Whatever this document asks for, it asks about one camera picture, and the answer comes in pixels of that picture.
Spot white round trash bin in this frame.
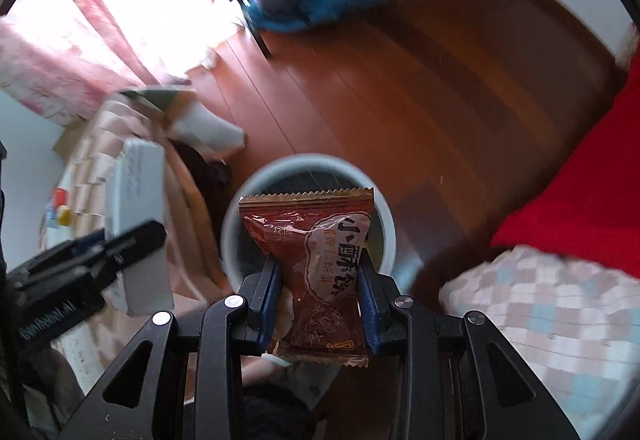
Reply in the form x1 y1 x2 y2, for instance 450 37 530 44
220 154 398 293

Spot pink sheer curtain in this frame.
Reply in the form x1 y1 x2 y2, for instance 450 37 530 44
0 0 251 127

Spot brown snack packet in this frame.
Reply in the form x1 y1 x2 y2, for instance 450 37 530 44
238 187 375 367

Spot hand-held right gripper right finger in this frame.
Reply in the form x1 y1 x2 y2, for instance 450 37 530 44
357 252 581 440

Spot red blanket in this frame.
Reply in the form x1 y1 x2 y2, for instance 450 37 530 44
490 64 640 281

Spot checkered tablecloth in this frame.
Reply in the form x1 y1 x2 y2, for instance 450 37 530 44
50 87 247 371

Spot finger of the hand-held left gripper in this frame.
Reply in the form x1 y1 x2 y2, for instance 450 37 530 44
72 220 167 271

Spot checked quilt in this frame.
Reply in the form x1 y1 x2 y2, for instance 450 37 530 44
439 245 640 440

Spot yellow bottle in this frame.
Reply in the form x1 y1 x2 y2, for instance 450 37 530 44
52 187 74 227

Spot long white and blue box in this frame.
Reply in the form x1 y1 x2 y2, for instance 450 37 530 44
105 139 175 315

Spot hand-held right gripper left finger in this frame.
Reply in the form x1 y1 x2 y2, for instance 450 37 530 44
60 260 283 440

